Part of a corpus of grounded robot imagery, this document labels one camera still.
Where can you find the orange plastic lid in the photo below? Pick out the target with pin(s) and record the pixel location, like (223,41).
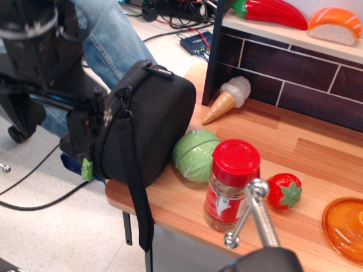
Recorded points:
(342,227)

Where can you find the blue clamp with black grip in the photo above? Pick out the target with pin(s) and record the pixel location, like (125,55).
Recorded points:
(74,164)

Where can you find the dark brick pattern shelf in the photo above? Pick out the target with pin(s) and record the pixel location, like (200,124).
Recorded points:
(287,68)

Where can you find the silver metal clamp screw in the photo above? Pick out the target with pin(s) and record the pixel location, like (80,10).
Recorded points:
(255,192)

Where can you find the black table leg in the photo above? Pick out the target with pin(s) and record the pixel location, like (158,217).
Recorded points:
(127,228)

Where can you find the red toy chili pepper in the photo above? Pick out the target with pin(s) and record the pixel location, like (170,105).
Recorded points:
(271,11)

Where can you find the green toy cabbage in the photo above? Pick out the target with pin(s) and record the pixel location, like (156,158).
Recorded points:
(192,154)

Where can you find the toy salmon sushi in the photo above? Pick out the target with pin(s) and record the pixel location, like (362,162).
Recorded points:
(336,25)

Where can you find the toy ice cream cone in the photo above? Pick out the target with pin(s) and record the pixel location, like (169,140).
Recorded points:
(233,94)

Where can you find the red toy strawberry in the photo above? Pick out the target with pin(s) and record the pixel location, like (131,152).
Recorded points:
(285,190)

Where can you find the office chair caster wheel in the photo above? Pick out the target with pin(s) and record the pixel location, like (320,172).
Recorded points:
(16,135)

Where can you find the blue network switch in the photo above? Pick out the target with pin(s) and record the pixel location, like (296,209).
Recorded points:
(197,43)

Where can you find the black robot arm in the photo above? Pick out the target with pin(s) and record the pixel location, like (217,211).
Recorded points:
(38,9)

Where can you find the black zipper camera bag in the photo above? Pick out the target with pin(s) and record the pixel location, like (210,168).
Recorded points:
(147,112)

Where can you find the red lid spice jar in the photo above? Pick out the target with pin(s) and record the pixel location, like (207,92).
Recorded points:
(235,164)

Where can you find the small silver metal knob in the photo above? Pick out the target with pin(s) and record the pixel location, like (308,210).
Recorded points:
(5,168)

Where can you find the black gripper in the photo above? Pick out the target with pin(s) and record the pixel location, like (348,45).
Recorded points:
(42,67)

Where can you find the black clamp body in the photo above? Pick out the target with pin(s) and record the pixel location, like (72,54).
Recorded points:
(266,259)

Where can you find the person's leg in jeans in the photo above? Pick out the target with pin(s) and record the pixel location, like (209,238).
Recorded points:
(113,46)

